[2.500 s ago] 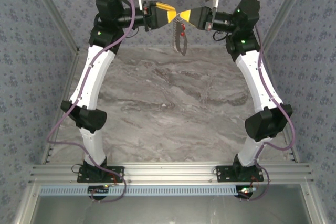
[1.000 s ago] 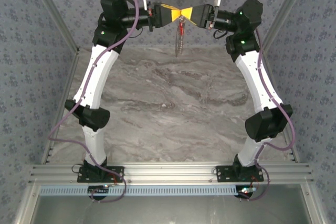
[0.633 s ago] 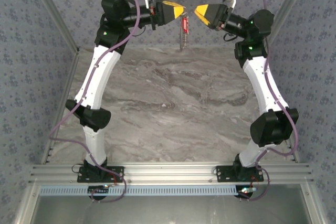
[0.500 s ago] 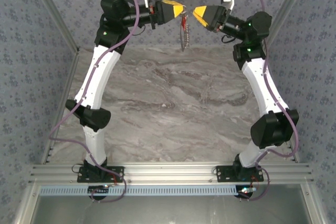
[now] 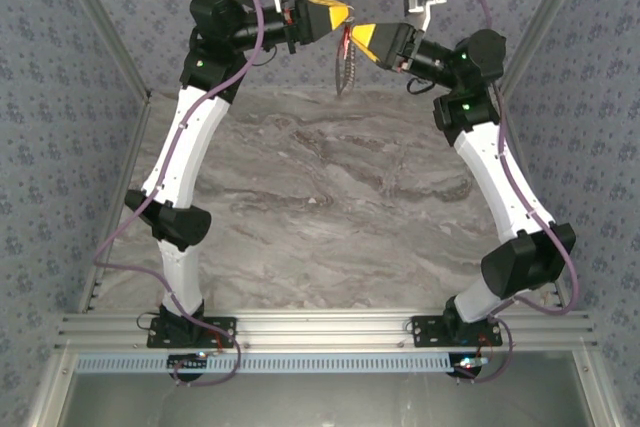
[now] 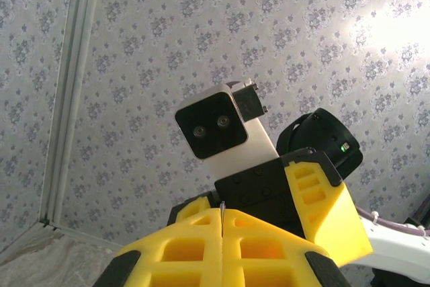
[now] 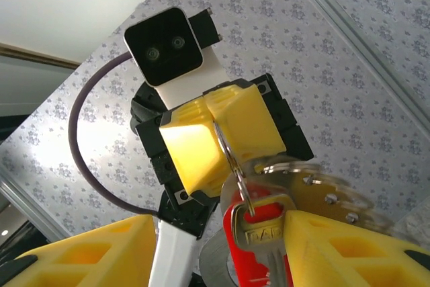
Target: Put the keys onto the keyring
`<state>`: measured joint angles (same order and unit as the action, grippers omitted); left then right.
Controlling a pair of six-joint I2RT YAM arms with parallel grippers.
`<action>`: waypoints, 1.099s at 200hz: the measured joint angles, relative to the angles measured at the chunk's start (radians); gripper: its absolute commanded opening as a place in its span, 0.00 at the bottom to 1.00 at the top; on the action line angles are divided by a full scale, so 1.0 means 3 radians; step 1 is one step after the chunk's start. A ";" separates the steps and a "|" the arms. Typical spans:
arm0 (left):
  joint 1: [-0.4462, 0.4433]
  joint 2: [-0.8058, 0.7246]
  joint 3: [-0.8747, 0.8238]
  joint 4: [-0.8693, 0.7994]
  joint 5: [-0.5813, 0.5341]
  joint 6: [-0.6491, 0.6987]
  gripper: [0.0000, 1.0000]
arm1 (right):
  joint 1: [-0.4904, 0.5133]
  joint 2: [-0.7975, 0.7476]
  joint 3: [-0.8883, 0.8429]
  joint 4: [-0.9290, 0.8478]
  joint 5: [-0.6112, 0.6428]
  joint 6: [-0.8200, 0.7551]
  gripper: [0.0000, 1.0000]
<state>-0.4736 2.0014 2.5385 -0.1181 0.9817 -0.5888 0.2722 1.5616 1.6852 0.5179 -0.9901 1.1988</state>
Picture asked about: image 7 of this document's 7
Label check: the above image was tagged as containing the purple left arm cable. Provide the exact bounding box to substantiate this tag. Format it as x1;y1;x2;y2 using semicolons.
68;50;162;217

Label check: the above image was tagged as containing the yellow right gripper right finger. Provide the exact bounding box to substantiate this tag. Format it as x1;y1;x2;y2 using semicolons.
281;208;430;287

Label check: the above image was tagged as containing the aluminium corner post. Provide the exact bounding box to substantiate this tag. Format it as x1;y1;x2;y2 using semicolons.
280;0;430;106
0;162;73;244

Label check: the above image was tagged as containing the brown ceiling trim strip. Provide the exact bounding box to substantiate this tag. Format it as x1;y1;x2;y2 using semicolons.
0;42;82;70

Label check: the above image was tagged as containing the red plastic key tag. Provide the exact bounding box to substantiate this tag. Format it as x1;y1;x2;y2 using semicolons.
221;196;293;287

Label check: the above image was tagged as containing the silver key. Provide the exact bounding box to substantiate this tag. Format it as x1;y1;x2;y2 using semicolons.
233;201;292;287

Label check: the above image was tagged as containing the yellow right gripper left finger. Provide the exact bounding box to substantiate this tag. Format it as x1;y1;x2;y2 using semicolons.
0;214;158;287

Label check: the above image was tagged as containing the silver keyring with studded fob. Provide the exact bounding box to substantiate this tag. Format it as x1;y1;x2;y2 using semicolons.
198;120;402;287

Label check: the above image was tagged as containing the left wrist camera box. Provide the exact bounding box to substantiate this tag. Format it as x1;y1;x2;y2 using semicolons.
123;6;233;113

